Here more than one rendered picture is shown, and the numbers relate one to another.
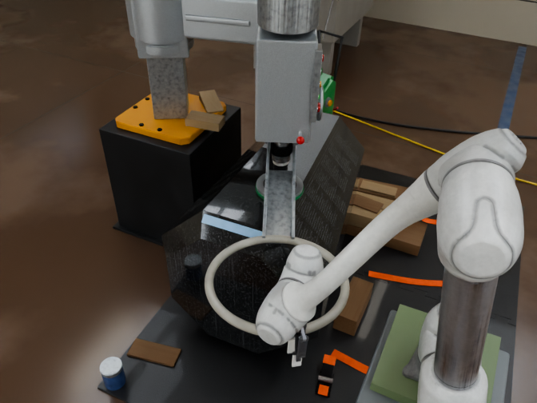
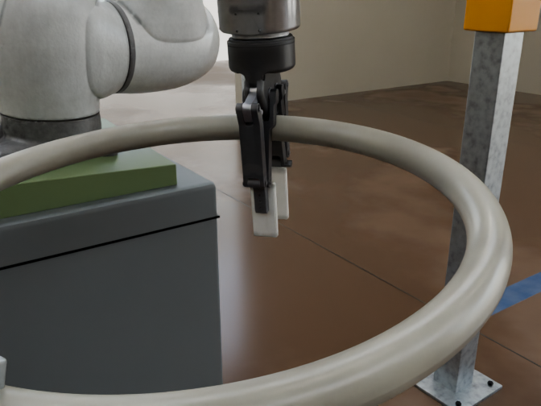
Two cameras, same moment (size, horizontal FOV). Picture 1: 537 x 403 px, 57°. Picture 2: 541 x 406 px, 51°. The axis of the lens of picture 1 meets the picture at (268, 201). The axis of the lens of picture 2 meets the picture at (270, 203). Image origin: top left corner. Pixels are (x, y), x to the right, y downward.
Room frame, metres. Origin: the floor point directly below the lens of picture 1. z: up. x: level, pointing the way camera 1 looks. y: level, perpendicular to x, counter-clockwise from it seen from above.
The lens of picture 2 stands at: (1.49, 0.24, 1.09)
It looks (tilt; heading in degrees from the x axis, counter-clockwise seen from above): 20 degrees down; 211
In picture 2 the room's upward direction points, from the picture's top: straight up
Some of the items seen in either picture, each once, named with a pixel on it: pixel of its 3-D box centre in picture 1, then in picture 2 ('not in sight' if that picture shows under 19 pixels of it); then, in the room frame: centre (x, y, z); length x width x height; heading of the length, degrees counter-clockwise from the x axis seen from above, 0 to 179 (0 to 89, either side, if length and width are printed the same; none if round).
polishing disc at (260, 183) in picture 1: (280, 185); not in sight; (1.80, -0.05, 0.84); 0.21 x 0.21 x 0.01
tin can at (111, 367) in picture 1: (113, 373); not in sight; (1.30, 0.70, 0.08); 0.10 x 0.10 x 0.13
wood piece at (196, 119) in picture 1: (204, 121); not in sight; (2.43, 0.37, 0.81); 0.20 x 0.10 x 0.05; 75
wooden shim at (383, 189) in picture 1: (378, 188); not in sight; (2.81, -0.78, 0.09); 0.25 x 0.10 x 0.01; 69
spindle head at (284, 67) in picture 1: (284, 78); not in sight; (1.88, -0.05, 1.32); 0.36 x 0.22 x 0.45; 179
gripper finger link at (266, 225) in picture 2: (292, 345); (264, 209); (0.95, -0.09, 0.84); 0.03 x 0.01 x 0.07; 104
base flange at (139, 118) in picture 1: (172, 113); not in sight; (2.58, 0.58, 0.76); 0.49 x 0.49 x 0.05; 67
